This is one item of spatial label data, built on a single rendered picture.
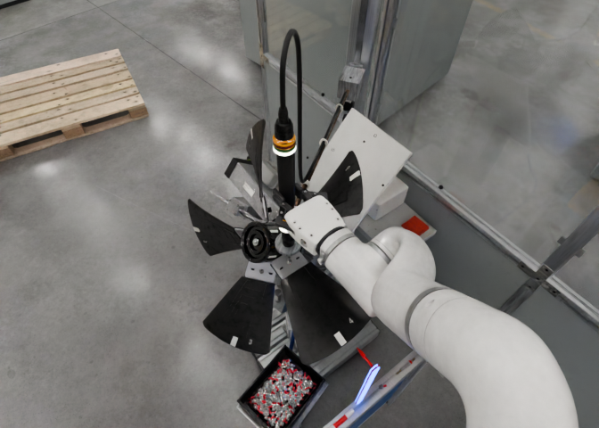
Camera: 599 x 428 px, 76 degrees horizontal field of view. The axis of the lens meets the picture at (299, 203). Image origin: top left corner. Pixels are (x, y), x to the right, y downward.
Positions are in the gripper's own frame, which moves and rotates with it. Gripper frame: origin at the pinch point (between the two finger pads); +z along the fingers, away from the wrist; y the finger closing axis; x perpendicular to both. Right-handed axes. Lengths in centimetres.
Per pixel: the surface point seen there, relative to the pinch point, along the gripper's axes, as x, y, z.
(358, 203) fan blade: -4.9, 13.9, -8.8
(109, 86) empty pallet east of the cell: -138, 7, 288
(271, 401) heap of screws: -63, -21, -20
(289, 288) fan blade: -30.4, -4.5, -6.3
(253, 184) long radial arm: -35, 9, 35
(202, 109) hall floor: -152, 66, 229
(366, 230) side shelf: -63, 44, 9
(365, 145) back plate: -17.8, 39.0, 14.1
